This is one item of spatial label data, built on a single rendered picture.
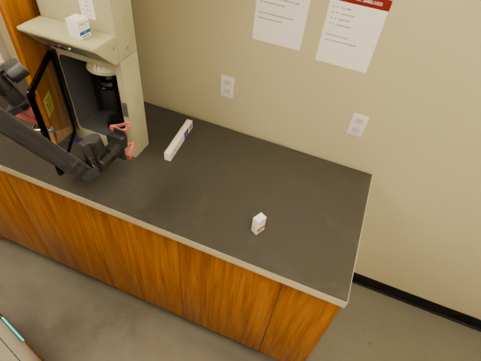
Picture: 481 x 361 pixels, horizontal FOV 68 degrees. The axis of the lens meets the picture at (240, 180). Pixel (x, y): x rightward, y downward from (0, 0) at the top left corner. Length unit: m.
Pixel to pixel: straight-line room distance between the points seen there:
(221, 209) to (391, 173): 0.84
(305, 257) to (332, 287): 0.14
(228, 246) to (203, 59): 0.88
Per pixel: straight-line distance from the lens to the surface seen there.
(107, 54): 1.38
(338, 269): 1.42
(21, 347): 2.10
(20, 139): 1.19
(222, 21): 1.66
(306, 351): 1.90
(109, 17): 1.39
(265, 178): 1.63
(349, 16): 1.51
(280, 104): 1.73
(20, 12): 1.62
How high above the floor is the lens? 2.10
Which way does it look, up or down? 46 degrees down
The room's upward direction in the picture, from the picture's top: 7 degrees clockwise
